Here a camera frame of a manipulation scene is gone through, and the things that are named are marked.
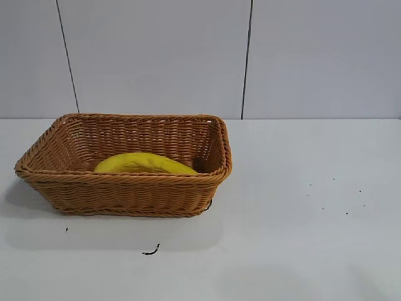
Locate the yellow banana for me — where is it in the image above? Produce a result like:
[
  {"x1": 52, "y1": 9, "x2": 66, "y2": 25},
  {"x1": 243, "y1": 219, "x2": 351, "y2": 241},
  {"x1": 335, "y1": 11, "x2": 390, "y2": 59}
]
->
[{"x1": 93, "y1": 152, "x2": 199, "y2": 175}]

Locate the brown woven wicker basket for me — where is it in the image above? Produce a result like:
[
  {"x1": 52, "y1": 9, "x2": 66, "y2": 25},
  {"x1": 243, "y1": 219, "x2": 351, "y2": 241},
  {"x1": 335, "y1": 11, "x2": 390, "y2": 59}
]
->
[{"x1": 14, "y1": 113, "x2": 234, "y2": 218}]

